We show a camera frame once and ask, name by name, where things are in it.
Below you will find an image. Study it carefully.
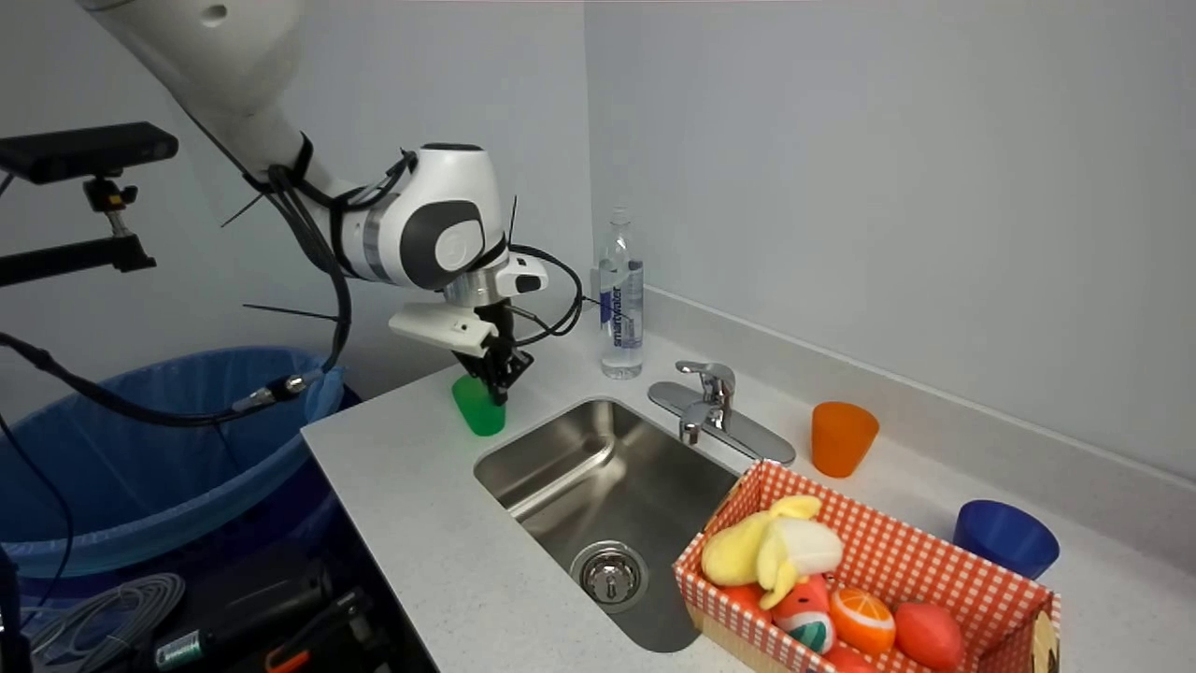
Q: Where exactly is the red checkered basket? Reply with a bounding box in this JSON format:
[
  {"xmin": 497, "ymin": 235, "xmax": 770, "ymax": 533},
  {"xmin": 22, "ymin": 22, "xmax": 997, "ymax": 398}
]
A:
[{"xmin": 672, "ymin": 457, "xmax": 1067, "ymax": 673}]

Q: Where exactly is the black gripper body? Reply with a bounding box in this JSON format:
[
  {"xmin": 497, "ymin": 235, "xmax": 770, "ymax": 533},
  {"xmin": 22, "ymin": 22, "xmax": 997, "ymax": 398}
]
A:
[{"xmin": 466, "ymin": 295, "xmax": 524, "ymax": 367}]

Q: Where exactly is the yellow toy lemon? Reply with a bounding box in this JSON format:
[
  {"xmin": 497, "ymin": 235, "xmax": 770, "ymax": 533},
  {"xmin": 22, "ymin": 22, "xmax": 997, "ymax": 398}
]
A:
[{"xmin": 696, "ymin": 513, "xmax": 776, "ymax": 590}]

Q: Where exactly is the stainless steel sink basin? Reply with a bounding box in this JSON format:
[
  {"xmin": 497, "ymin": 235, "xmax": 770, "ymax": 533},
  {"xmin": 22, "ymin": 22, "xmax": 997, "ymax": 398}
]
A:
[{"xmin": 471, "ymin": 396, "xmax": 755, "ymax": 656}]

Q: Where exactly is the blue plastic cup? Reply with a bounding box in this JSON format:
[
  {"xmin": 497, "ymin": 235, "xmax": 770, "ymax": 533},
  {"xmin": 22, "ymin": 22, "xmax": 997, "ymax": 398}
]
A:
[{"xmin": 948, "ymin": 496, "xmax": 1067, "ymax": 584}]

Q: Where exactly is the clear plastic water bottle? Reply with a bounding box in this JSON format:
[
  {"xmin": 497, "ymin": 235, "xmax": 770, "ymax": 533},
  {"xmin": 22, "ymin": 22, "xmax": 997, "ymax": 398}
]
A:
[{"xmin": 591, "ymin": 220, "xmax": 649, "ymax": 381}]

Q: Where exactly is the orange plastic cup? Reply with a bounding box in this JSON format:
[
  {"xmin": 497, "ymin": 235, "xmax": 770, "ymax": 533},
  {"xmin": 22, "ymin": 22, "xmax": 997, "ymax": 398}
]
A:
[{"xmin": 806, "ymin": 398, "xmax": 887, "ymax": 482}]

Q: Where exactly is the toy orange half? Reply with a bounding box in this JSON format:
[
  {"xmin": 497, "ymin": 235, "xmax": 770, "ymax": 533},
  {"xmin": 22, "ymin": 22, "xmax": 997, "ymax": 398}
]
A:
[{"xmin": 825, "ymin": 585, "xmax": 902, "ymax": 661}]

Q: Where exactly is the peeled toy banana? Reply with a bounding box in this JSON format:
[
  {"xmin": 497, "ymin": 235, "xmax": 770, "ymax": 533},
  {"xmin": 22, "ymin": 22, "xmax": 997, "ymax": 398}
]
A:
[{"xmin": 755, "ymin": 494, "xmax": 850, "ymax": 614}]

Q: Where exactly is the blue trash bin with liner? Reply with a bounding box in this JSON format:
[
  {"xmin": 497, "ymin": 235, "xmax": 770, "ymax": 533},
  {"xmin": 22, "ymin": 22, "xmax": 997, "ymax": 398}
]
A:
[{"xmin": 0, "ymin": 344, "xmax": 355, "ymax": 584}]

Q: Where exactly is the toy watermelon slice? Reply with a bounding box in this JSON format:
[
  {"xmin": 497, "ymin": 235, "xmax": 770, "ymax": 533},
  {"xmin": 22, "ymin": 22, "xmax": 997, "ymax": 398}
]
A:
[{"xmin": 770, "ymin": 570, "xmax": 841, "ymax": 654}]

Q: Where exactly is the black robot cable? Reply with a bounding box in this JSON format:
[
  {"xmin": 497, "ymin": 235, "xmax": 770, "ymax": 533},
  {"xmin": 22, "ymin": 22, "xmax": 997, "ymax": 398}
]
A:
[{"xmin": 0, "ymin": 129, "xmax": 360, "ymax": 428}]

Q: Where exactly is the grey coiled cable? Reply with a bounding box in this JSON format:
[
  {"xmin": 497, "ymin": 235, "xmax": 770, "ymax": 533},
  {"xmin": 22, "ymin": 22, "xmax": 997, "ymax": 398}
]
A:
[{"xmin": 26, "ymin": 568, "xmax": 191, "ymax": 665}]

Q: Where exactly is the chrome sink faucet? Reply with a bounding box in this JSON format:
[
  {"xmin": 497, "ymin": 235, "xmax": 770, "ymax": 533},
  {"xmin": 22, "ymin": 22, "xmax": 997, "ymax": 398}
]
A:
[{"xmin": 642, "ymin": 357, "xmax": 799, "ymax": 466}]

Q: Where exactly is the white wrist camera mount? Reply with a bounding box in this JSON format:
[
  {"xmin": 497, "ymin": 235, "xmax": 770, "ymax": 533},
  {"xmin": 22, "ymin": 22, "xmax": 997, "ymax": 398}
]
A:
[{"xmin": 384, "ymin": 302, "xmax": 502, "ymax": 361}]

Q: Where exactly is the black camera on stand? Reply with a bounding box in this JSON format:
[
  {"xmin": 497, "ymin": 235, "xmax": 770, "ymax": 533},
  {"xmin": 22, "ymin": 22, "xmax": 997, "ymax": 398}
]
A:
[{"xmin": 0, "ymin": 120, "xmax": 182, "ymax": 290}]

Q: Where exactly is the green plastic cup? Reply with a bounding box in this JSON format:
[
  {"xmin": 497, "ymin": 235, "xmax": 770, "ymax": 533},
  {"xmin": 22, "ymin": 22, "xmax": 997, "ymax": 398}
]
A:
[{"xmin": 448, "ymin": 370, "xmax": 514, "ymax": 442}]

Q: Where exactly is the red toy tomato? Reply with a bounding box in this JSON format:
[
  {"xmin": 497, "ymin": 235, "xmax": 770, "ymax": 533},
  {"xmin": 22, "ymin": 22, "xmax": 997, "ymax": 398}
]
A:
[{"xmin": 894, "ymin": 597, "xmax": 973, "ymax": 673}]

